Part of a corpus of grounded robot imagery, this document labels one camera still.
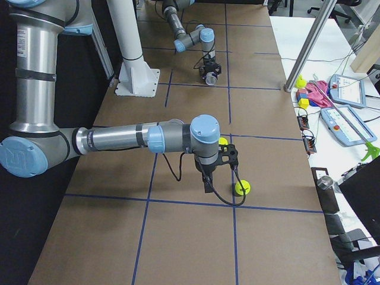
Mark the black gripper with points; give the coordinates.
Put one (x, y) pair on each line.
(209, 64)
(206, 169)

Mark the clear tennis ball can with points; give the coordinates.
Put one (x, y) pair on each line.
(211, 79)

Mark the yellow tennis ball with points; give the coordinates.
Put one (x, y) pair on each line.
(223, 141)
(241, 188)

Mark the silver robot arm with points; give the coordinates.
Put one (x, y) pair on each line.
(184, 40)
(39, 144)

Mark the red cube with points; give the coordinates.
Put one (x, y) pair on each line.
(301, 91)

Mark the blue cube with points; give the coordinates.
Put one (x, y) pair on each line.
(300, 96)

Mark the yellow cube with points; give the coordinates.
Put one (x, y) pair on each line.
(303, 103)

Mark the black power adapter two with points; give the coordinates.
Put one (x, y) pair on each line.
(309, 143)

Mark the pink cloth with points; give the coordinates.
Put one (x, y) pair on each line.
(315, 96)

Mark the steel cup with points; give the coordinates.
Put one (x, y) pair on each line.
(325, 182)

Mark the far teach pendant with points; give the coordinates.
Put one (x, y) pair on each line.
(347, 90)

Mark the teach pendant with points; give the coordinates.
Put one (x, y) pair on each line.
(341, 129)
(347, 90)

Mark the near teach pendant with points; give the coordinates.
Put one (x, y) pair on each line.
(341, 129)

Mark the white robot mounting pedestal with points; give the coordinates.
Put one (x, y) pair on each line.
(136, 78)

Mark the aluminium frame post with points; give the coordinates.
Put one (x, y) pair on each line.
(309, 43)

